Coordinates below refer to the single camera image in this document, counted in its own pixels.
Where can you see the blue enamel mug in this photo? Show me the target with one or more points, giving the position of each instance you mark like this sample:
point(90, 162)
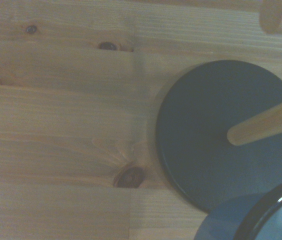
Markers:
point(225, 220)

